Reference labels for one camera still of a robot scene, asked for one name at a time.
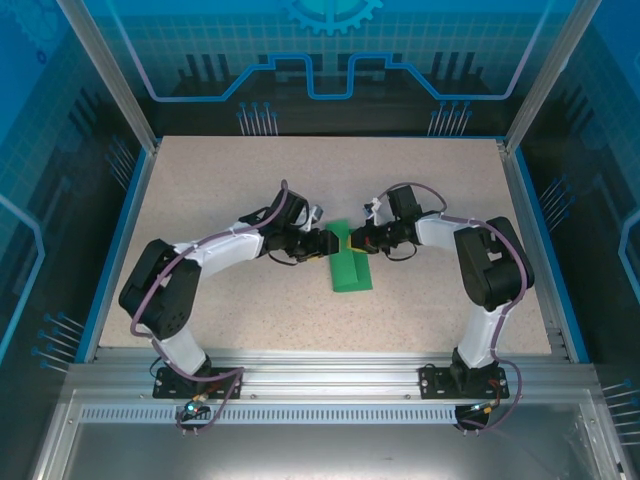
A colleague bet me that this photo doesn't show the green paper sheet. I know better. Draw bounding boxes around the green paper sheet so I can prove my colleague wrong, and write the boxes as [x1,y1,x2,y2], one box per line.
[323,218,374,292]

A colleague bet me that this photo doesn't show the steel sheet tray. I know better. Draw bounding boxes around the steel sheet tray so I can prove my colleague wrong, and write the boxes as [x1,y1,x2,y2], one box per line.
[29,389,640,480]

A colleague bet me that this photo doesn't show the blue table edge strip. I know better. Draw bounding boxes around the blue table edge strip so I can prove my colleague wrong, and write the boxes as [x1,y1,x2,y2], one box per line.
[510,148,592,364]
[74,147,156,364]

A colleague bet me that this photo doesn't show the aluminium frame rail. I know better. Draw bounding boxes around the aluminium frame rail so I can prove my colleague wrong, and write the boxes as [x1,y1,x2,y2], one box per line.
[67,348,599,401]

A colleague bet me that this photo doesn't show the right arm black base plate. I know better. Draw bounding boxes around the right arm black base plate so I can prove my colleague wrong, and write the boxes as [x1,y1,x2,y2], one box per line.
[418,363,511,400]

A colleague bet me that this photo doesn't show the slotted aluminium cable duct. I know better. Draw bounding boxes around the slotted aluminium cable duct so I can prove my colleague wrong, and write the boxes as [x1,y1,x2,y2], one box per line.
[79,405,469,426]

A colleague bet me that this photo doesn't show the left base cable connector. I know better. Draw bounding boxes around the left base cable connector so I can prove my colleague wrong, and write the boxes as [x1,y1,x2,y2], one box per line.
[180,393,210,419]

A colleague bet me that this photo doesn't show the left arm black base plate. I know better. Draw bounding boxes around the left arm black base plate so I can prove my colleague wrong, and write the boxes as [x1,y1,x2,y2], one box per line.
[152,366,245,400]

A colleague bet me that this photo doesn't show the aluminium corner post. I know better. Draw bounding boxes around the aluminium corner post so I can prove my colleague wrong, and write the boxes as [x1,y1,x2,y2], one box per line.
[503,0,602,152]
[55,0,162,152]

